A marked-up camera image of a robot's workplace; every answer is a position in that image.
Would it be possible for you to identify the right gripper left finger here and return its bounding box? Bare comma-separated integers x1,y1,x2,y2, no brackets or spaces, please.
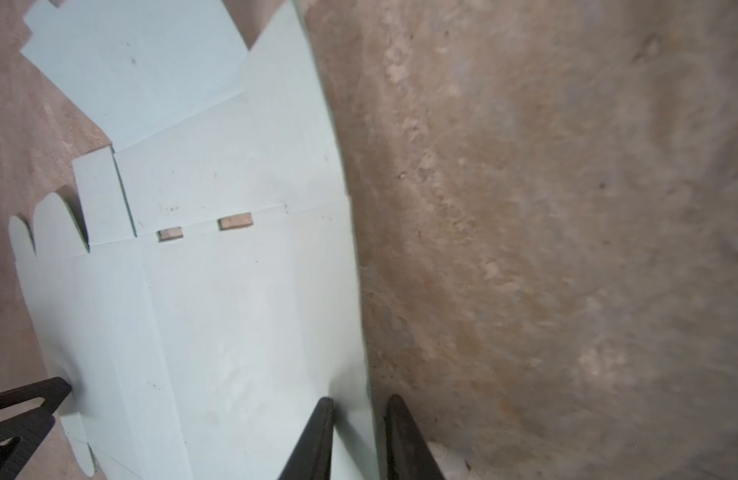
278,397,336,480

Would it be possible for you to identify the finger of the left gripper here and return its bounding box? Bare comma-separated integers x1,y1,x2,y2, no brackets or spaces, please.
0,377,72,480

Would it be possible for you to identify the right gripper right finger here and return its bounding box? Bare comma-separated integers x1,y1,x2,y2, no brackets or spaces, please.
384,394,445,480

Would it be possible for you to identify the light blue paper box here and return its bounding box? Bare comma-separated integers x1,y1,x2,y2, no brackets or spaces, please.
9,1,379,479

